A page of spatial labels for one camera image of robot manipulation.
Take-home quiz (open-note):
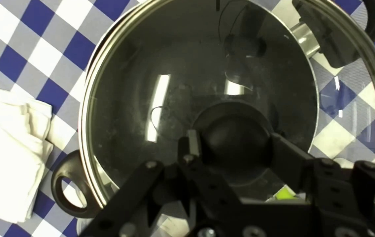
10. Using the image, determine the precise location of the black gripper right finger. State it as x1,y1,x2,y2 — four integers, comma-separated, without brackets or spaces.
271,133,315,185

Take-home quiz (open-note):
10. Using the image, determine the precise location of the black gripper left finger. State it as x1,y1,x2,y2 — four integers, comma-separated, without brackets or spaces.
179,129,202,165

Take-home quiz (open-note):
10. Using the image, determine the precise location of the glass lid with black knob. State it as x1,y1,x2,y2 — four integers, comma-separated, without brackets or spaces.
80,0,375,206

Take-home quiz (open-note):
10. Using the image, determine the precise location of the black cooking pot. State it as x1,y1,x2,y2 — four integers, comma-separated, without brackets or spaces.
52,0,359,219

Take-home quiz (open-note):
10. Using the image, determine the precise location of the folded white cloth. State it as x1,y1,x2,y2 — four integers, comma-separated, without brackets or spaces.
0,90,53,224

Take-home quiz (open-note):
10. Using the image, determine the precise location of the blue white checkered tablecloth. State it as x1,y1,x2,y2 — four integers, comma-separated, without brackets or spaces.
0,0,375,237

